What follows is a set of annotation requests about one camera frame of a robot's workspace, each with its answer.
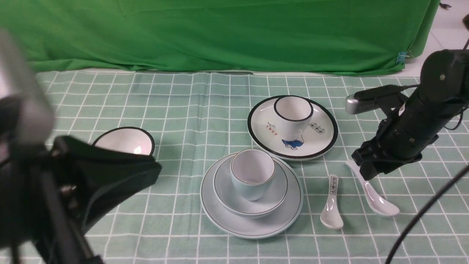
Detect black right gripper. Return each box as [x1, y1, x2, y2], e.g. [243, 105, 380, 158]
[352, 117, 439, 180]

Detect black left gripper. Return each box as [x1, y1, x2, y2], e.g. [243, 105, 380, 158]
[51, 136, 162, 232]

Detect pale blue ceramic spoon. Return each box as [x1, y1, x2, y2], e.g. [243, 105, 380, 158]
[345, 160, 400, 217]

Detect pale blue shallow bowl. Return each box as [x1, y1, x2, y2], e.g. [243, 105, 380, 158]
[213, 158, 288, 219]

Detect pale blue cup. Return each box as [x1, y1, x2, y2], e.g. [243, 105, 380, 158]
[230, 149, 276, 202]

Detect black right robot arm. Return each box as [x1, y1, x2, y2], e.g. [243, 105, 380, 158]
[346, 49, 469, 180]

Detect black-rimmed white bowl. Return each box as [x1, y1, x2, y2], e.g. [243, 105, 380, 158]
[92, 126, 156, 155]

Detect blue binder clip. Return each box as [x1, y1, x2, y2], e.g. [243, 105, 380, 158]
[396, 51, 408, 65]

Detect white spoon with characters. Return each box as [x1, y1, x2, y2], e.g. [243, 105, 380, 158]
[320, 174, 344, 230]

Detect black-rimmed white cup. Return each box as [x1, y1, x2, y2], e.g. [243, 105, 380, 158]
[273, 95, 314, 142]

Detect green backdrop cloth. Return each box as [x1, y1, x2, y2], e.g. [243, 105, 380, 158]
[0, 0, 439, 76]

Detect green checkered tablecloth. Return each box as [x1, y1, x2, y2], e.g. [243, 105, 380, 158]
[37, 71, 468, 264]

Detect black-rimmed cartoon plate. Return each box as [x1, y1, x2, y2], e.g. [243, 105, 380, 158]
[247, 95, 338, 161]

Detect pale blue large plate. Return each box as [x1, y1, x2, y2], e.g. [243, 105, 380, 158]
[200, 154, 304, 239]

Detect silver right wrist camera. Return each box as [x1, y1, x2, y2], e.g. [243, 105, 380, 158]
[345, 85, 408, 115]

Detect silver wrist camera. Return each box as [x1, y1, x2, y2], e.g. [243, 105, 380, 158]
[0, 29, 55, 145]
[345, 85, 408, 115]

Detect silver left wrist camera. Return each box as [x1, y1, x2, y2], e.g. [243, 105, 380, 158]
[0, 29, 55, 145]

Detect black cable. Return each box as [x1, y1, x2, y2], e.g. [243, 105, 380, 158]
[385, 164, 469, 264]

